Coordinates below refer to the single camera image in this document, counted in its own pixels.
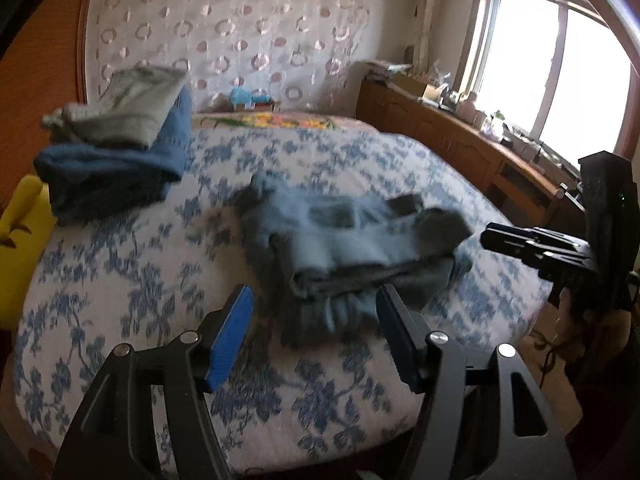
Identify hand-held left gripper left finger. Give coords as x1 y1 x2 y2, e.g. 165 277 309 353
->
52 284 256 480

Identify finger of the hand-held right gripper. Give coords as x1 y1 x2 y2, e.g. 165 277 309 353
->
479 230 598 282
486 222 595 252

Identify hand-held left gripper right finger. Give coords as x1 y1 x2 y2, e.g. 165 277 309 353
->
375 284 578 480

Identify blue pants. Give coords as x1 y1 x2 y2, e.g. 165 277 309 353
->
232 170 476 349

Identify folded grey pants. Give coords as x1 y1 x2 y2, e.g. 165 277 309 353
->
41 65 189 151

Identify bed with floral sheet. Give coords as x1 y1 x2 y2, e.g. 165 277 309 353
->
12 125 554 476

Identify wooden sideboard cabinet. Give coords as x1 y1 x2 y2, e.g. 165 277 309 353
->
357 77 586 227

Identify window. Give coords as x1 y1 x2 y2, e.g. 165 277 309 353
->
465 0 636 162

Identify open cardboard box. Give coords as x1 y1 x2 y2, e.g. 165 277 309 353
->
421 82 447 107

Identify stack of papers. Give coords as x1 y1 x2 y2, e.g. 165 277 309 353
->
362 60 414 82

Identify yellow cloth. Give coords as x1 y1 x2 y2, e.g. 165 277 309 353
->
0 175 51 334

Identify blue plush toy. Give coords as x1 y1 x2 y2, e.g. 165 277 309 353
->
230 87 272 107

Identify circle-patterned curtain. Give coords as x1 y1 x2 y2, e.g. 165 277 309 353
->
82 0 422 116

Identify black cable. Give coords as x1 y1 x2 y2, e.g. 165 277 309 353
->
530 330 567 387

